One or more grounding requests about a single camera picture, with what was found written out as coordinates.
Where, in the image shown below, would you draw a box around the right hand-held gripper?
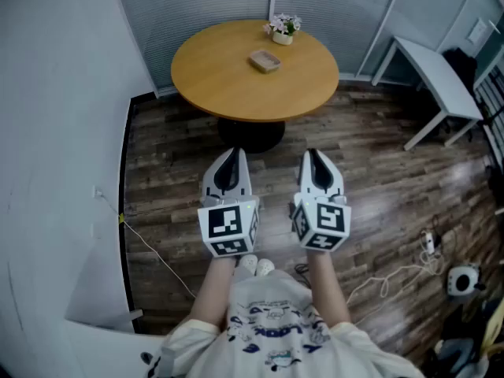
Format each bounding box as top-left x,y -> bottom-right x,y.
290,149 -> 353,254

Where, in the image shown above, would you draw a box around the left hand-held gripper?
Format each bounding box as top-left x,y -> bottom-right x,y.
196,146 -> 261,259

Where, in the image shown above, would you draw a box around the person's right forearm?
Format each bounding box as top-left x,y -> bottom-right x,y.
306,250 -> 352,327

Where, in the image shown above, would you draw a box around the person's left forearm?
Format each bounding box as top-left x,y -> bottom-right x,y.
188,255 -> 242,329

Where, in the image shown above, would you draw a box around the black round table base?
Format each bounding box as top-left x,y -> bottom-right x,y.
217,117 -> 287,155

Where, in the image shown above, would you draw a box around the person's white shoe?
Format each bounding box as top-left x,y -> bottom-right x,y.
255,258 -> 276,279
237,254 -> 259,276

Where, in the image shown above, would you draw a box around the white power strip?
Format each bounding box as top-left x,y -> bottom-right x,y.
420,229 -> 437,256

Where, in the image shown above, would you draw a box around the pink flowers in white pot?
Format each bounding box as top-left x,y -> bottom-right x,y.
262,13 -> 303,46

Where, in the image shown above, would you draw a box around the person's white printed shirt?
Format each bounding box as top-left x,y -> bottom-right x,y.
146,268 -> 427,378

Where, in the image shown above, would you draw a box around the white rectangular desk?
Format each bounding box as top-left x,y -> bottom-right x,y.
371,35 -> 486,152

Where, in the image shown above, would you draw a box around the white round device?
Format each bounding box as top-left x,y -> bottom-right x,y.
446,263 -> 486,301

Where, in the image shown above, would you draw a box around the glass partition with blinds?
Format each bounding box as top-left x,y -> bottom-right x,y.
112,0 -> 504,94

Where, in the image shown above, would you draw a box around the black metal rack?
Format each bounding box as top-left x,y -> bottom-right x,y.
473,65 -> 504,165

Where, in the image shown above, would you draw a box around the black floor cable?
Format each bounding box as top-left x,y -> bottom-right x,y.
294,263 -> 313,287

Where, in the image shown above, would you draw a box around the thin white wall cable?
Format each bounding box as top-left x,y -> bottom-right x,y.
96,191 -> 198,299

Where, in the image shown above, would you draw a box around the coiled white cable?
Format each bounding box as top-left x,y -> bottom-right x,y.
345,248 -> 448,307

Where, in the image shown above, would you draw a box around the white wall panel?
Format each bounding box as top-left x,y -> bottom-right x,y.
467,17 -> 490,43

